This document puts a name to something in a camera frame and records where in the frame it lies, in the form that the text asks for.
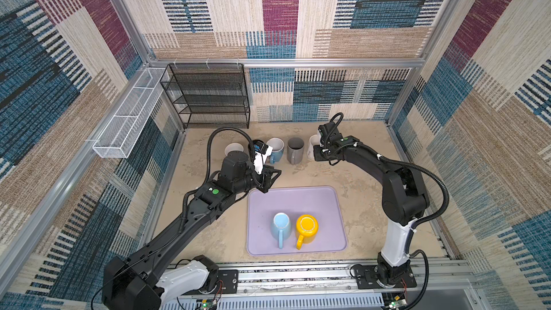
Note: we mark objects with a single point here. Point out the lavender silicone tray mat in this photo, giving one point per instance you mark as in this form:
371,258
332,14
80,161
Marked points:
295,220

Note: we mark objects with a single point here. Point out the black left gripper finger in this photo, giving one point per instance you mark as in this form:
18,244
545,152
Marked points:
268,181
271,173

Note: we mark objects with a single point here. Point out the light blue mug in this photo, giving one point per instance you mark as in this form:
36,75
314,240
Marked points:
281,228

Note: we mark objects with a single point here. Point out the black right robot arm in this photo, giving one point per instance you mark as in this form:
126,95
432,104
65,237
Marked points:
404,196

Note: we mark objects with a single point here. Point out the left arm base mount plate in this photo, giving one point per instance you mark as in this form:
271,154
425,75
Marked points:
219,282

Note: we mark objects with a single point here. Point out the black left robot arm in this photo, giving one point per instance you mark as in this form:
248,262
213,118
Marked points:
145,279

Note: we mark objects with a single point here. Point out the black wire mesh shelf rack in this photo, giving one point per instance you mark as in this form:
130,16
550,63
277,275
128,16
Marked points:
208,95

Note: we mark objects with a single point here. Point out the white mug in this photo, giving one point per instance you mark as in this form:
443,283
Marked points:
314,140

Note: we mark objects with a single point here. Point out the lavender purple mug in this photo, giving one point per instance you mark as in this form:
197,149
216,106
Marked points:
233,147

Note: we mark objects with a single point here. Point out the yellow mug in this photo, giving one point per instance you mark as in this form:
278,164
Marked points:
306,230

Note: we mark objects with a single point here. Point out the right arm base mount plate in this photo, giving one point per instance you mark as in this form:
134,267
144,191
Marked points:
380,276

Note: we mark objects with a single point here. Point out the grey mug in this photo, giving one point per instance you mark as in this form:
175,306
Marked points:
295,151

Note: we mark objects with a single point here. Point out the white wire mesh basket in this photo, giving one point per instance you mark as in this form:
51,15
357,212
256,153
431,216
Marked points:
122,132

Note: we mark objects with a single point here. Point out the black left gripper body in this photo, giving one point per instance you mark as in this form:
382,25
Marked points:
260,181

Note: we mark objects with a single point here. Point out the teal blue patterned mug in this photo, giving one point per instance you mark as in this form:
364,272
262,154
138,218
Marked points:
277,153

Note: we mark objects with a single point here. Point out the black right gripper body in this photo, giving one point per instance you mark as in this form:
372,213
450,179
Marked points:
319,156

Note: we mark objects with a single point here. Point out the aluminium front rail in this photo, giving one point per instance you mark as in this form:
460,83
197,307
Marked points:
331,285

